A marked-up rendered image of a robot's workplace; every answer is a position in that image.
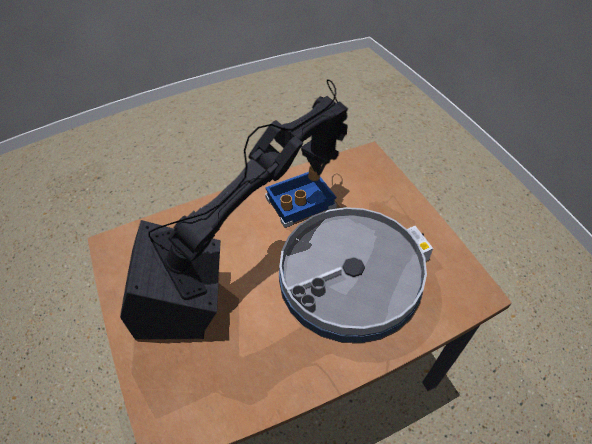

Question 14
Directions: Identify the grey round turntable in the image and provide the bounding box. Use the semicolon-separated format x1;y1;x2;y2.
279;207;433;343

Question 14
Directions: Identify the bronze bushing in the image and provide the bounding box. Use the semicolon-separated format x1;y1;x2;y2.
295;190;306;206
281;195;292;211
308;166;320;181

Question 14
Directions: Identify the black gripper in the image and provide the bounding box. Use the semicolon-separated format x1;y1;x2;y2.
301;136;339;176

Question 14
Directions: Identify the grey metal bushing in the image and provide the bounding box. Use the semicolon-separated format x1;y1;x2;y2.
301;294;315;312
311;277;325;296
292;285;306;304

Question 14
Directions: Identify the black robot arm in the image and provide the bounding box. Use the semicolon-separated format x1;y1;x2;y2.
150;96;348;300

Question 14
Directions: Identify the blue open crate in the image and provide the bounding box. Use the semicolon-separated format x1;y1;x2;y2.
267;172;336;223

